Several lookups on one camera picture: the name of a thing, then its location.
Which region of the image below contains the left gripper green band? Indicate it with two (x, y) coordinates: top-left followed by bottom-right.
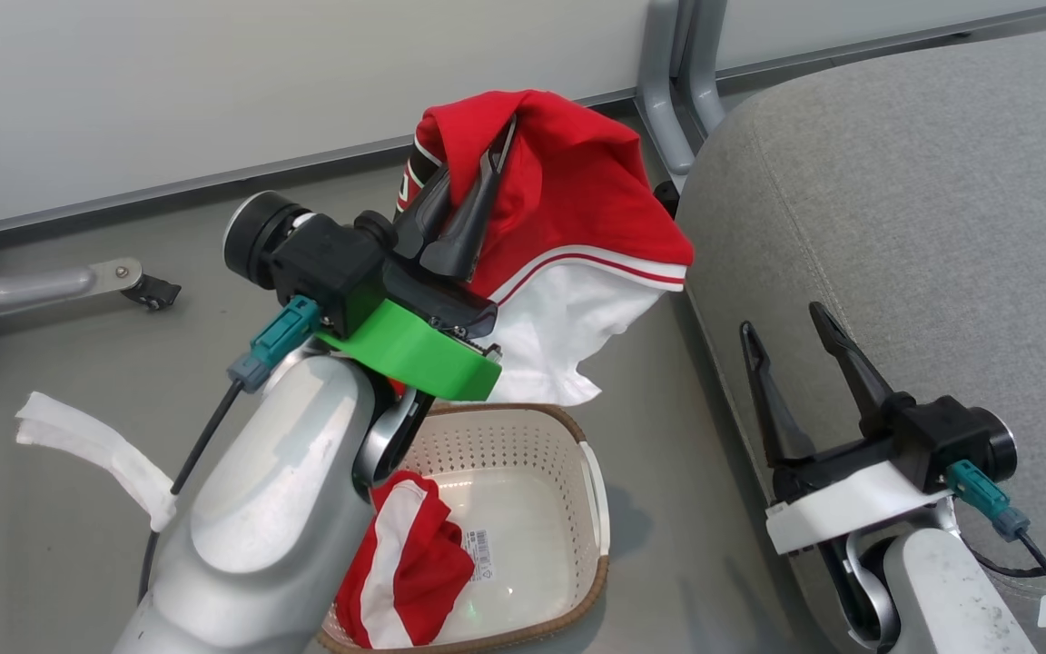
(316, 115), (518, 403)

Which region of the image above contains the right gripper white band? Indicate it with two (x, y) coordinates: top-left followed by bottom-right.
(740, 302), (952, 556)

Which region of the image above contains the red white sports shirt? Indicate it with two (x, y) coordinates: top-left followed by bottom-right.
(393, 88), (695, 407)

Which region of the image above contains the red white striped garment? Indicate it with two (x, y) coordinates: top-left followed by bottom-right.
(334, 470), (477, 649)

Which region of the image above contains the grey fabric sofa seat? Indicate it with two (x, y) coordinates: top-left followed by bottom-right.
(676, 20), (1046, 654)

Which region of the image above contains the white perforated laundry basket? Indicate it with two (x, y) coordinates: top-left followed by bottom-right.
(317, 402), (612, 654)

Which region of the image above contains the white barcode sticker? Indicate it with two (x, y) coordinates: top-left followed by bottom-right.
(464, 529), (497, 584)

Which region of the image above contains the white tape strip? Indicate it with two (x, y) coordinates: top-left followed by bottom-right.
(15, 391), (177, 532)

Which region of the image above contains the right camera cable teal plug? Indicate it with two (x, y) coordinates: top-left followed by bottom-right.
(945, 459), (1046, 634)

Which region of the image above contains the camera cable teal plug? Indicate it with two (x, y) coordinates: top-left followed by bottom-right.
(137, 295), (321, 605)
(945, 459), (1046, 634)

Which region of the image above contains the left camera cable teal plug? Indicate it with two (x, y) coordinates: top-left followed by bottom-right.
(137, 295), (321, 605)

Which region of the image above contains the grey metal frame leg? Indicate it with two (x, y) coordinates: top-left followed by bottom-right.
(636, 0), (728, 178)
(0, 223), (144, 319)

